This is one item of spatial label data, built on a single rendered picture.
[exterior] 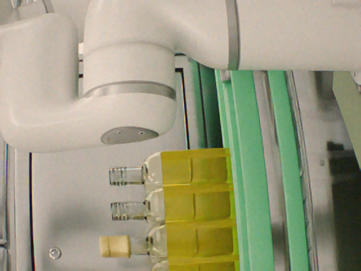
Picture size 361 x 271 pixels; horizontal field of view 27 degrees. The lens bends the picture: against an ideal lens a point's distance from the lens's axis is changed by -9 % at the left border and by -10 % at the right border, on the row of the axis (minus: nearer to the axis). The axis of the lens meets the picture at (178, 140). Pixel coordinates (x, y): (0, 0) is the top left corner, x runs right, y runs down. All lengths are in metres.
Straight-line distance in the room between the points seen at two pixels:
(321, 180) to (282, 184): 0.06
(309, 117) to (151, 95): 0.37
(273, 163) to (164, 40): 0.33
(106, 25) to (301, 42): 0.20
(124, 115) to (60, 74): 0.10
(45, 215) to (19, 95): 0.53
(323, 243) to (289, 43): 0.31
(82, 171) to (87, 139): 0.55
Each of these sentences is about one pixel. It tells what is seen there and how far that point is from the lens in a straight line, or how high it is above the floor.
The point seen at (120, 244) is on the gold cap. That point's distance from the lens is 1.15.
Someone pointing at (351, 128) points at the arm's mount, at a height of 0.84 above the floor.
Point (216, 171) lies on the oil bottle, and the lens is 1.19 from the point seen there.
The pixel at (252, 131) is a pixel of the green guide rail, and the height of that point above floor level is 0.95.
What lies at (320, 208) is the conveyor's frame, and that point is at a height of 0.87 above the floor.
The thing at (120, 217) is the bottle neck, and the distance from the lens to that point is 1.18.
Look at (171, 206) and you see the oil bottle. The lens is 1.16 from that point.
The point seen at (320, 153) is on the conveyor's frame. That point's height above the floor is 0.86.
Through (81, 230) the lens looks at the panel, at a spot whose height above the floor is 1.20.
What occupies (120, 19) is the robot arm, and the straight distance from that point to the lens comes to 0.80.
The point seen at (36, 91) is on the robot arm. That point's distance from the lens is 0.82.
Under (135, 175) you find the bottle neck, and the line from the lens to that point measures 1.20.
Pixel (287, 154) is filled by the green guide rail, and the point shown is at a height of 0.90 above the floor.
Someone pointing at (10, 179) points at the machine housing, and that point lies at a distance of 1.40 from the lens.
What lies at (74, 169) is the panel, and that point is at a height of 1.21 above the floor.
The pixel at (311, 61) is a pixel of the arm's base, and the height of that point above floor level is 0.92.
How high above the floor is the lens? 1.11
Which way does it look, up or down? 3 degrees down
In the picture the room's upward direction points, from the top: 93 degrees counter-clockwise
